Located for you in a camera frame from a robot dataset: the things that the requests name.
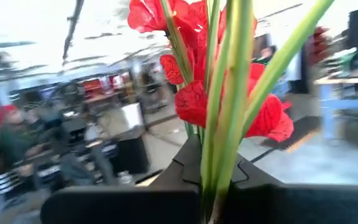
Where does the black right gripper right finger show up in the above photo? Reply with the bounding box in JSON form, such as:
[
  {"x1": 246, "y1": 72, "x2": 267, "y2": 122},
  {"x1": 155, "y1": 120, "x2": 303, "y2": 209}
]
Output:
[{"x1": 227, "y1": 151, "x2": 358, "y2": 224}]

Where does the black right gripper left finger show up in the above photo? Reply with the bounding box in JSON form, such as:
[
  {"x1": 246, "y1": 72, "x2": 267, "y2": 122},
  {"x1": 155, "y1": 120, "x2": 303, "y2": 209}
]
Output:
[{"x1": 40, "y1": 134, "x2": 203, "y2": 224}]

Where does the red artificial flower spray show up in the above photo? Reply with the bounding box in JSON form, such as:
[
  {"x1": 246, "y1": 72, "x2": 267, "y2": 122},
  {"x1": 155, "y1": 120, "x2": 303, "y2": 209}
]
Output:
[{"x1": 126, "y1": 0, "x2": 337, "y2": 224}]

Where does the black cabinet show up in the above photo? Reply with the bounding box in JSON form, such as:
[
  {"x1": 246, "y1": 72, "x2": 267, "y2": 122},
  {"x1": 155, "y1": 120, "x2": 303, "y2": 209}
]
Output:
[{"x1": 112, "y1": 132, "x2": 150, "y2": 175}]

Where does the white box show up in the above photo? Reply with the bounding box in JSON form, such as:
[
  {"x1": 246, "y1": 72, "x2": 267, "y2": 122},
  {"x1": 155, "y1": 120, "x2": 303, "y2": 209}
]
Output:
[{"x1": 121, "y1": 102, "x2": 145, "y2": 130}]

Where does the table with blue legs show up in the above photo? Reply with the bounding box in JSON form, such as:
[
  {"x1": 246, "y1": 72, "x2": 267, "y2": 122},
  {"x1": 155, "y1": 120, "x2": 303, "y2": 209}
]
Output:
[{"x1": 314, "y1": 67, "x2": 358, "y2": 147}]

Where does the person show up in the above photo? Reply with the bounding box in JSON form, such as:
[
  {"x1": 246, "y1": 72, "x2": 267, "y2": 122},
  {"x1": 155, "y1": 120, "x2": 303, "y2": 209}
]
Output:
[
  {"x1": 0, "y1": 104, "x2": 48, "y2": 187},
  {"x1": 255, "y1": 43, "x2": 303, "y2": 100}
]

